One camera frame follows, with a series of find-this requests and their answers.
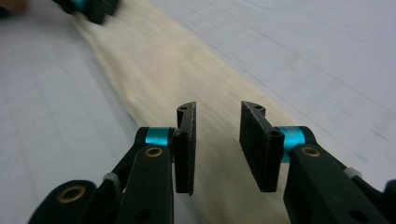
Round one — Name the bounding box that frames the cream egg-print cloth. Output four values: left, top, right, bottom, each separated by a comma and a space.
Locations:
73, 0, 301, 224

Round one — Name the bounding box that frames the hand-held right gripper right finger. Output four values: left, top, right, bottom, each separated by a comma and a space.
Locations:
239, 100, 317, 193

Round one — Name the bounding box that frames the white grid mat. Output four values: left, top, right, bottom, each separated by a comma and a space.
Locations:
0, 0, 396, 224

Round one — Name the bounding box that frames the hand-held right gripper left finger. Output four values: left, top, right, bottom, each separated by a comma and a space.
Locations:
134, 101, 197, 196

